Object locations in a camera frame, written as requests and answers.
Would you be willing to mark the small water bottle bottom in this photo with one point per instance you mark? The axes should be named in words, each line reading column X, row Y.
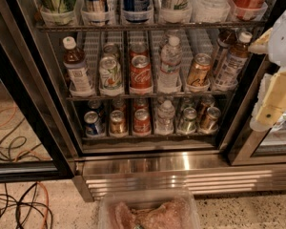
column 164, row 124

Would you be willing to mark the brown tea bottle behind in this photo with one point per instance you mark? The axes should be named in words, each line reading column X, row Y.
column 224, row 41

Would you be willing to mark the clear plastic bin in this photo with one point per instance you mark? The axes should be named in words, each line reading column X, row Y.
column 149, row 209

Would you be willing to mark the white green can middle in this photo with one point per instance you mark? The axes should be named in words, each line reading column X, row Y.
column 110, row 76

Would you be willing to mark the red can bottom front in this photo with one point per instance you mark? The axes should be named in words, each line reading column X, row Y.
column 142, row 122

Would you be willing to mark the brown tea bottle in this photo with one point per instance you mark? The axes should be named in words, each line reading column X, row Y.
column 233, row 61
column 224, row 41
column 74, row 60

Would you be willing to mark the black glass fridge door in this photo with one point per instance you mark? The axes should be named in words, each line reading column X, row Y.
column 30, row 143

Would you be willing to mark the red can middle rear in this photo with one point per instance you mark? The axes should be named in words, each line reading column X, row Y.
column 138, row 48

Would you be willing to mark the red coca cola can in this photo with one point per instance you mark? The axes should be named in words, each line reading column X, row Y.
column 140, row 74

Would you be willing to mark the orange gold can front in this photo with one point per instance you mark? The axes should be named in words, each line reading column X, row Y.
column 118, row 124

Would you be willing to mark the blue can bottom rear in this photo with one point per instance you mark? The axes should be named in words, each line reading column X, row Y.
column 98, row 107

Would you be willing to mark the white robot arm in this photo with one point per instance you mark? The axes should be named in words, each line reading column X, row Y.
column 277, row 43

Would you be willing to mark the white can middle rear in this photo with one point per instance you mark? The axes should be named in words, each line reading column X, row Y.
column 111, row 49

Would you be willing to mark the blue pepsi can front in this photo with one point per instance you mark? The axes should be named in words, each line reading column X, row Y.
column 93, row 124

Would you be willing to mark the gold can middle shelf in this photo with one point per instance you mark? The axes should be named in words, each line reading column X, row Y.
column 199, row 70

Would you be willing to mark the orange can bottom rear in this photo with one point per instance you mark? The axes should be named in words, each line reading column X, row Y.
column 119, row 104

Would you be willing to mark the brown tea bottle right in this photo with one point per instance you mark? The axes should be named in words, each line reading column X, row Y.
column 233, row 61

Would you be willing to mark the green silver can front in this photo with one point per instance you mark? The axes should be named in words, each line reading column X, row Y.
column 187, row 122

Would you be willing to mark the clear water bottle middle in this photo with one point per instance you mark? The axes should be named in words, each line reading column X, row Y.
column 170, row 62

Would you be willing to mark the brown tea bottle left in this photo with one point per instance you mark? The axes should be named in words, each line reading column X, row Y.
column 74, row 60

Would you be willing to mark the stainless fridge base grille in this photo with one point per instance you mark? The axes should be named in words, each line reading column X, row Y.
column 200, row 172

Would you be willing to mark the gold can right rear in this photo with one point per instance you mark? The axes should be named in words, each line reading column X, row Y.
column 205, row 102

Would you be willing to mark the red can bottom rear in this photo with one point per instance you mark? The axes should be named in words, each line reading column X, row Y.
column 140, row 103

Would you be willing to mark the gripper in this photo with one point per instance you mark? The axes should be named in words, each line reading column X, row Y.
column 285, row 45

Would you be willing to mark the gold can right front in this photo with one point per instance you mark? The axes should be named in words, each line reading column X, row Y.
column 208, row 123

